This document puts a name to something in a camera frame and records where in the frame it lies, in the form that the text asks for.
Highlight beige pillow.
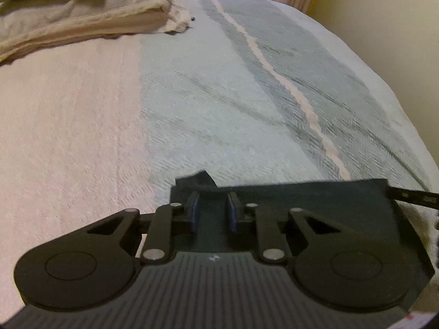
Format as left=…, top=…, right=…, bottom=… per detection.
left=0, top=0, right=174, bottom=42

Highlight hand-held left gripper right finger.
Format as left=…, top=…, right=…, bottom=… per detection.
left=226, top=191, right=348, bottom=265

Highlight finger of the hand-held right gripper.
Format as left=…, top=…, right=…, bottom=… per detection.
left=387, top=186, right=439, bottom=210

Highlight dark blue denim pants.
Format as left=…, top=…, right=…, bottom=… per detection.
left=170, top=170, right=435, bottom=316

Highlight cream folded blanket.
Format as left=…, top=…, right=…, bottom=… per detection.
left=0, top=0, right=193, bottom=64

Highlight striped herringbone bed blanket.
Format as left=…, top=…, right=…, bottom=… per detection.
left=0, top=0, right=439, bottom=309

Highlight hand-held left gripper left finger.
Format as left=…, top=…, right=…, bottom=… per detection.
left=80, top=191, right=201, bottom=265

